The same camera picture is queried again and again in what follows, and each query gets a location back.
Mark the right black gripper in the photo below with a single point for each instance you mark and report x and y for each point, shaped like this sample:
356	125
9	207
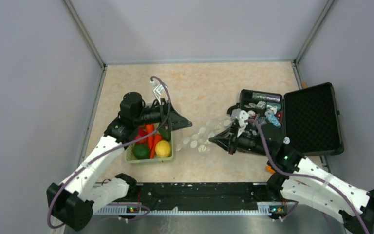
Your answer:
227	139

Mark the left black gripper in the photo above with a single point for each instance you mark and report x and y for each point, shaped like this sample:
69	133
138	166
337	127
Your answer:
177	121

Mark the clear polka dot zip bag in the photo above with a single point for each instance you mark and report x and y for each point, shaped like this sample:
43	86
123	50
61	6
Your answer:
197	142

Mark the yellow lemon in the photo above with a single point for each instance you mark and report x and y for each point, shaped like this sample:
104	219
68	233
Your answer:
163	149

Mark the green perforated plastic basket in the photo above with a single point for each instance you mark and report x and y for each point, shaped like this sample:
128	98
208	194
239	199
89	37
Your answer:
131	159

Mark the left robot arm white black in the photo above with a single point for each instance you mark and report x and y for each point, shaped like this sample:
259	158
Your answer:
75	200

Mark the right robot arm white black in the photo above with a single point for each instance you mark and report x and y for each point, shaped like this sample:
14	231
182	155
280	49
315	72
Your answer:
299	179

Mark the dark green avocado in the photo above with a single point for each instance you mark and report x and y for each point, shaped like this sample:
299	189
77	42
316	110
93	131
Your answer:
165	134

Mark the lower orange carrot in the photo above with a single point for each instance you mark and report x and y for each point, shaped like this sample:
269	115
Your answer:
155	139

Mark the orange carrot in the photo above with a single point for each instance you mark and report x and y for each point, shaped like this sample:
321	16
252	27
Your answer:
155	139
150	128

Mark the upper orange carrot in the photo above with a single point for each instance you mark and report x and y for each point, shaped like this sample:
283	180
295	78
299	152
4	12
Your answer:
150	128

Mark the red apple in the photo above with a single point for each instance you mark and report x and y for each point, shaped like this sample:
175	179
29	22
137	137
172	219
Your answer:
141	138

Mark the black case with poker chips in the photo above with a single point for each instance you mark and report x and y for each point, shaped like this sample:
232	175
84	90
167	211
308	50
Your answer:
308	117

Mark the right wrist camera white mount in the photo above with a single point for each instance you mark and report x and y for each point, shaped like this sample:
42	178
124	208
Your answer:
240	118

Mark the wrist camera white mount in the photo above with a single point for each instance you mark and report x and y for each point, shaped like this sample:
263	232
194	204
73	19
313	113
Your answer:
158	89
240	118

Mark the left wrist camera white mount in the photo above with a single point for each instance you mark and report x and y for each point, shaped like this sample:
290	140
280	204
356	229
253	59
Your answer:
158	89

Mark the orange handled tool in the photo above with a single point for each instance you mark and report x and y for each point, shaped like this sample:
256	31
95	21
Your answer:
270	169

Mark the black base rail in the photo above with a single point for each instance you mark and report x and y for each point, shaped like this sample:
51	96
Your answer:
206	197

